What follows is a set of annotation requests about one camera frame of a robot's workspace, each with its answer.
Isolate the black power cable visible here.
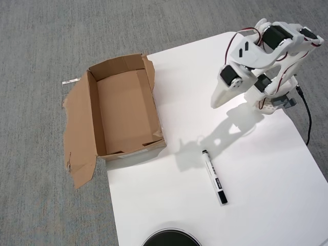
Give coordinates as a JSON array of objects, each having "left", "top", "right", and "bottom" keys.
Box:
[{"left": 296, "top": 86, "right": 313, "bottom": 147}]

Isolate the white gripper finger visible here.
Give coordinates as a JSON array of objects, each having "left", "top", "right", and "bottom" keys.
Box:
[
  {"left": 211, "top": 81, "right": 230, "bottom": 108},
  {"left": 219, "top": 88, "right": 243, "bottom": 108}
]

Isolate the open brown cardboard box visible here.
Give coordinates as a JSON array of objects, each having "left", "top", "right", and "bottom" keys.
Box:
[{"left": 62, "top": 53, "right": 168, "bottom": 190}]

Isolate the black round disc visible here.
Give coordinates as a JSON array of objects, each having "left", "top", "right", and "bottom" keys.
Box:
[{"left": 141, "top": 228, "right": 203, "bottom": 246}]

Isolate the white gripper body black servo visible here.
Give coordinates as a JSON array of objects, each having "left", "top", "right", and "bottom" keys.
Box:
[{"left": 220, "top": 38, "right": 280, "bottom": 90}]

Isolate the gray table clamp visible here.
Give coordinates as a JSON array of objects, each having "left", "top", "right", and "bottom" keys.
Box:
[{"left": 272, "top": 95, "right": 297, "bottom": 110}]

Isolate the white marker pen black cap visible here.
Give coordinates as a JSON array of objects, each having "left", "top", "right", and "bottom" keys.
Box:
[{"left": 201, "top": 150, "right": 229, "bottom": 207}]

